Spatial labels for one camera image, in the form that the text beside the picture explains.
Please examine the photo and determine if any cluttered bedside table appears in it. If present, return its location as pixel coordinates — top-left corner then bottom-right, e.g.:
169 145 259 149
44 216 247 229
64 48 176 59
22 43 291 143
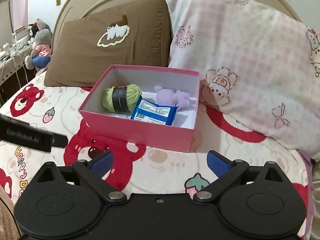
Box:
1 25 34 105

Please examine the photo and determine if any pink cardboard box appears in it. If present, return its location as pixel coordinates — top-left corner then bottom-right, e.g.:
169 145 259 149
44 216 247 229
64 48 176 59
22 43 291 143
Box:
79 64 200 152

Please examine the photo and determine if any white cabinet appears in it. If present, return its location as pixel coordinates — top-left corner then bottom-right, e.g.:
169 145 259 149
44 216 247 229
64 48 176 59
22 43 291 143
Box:
0 1 12 49

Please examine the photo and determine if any pink checkered pillow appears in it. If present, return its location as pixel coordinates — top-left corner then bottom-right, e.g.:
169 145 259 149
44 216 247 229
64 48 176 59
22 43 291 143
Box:
165 0 319 160

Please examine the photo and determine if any blue tissue packet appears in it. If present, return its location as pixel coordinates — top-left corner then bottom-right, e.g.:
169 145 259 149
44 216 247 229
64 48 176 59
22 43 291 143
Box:
131 96 178 126

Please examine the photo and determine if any bear print fleece blanket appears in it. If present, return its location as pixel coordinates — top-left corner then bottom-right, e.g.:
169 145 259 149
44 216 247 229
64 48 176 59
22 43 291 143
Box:
1 75 314 239

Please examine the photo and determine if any brown embroidered pillow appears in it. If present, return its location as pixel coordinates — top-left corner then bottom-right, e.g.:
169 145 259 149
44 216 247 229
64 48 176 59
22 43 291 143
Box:
44 0 171 87

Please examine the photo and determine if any green yarn ball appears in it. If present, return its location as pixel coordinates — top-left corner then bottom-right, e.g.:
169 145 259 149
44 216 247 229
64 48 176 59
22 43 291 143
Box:
102 84 142 113

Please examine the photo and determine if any beige fleece sleeve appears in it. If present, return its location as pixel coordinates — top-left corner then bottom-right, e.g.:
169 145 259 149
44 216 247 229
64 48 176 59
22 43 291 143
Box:
0 187 21 240

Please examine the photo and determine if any purple plush toy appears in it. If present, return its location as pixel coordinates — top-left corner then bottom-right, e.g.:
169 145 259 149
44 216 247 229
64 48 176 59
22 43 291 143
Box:
154 86 190 109

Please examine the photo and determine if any grey plush doll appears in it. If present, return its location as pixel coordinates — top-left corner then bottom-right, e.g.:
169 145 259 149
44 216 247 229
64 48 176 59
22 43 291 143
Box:
25 18 52 72

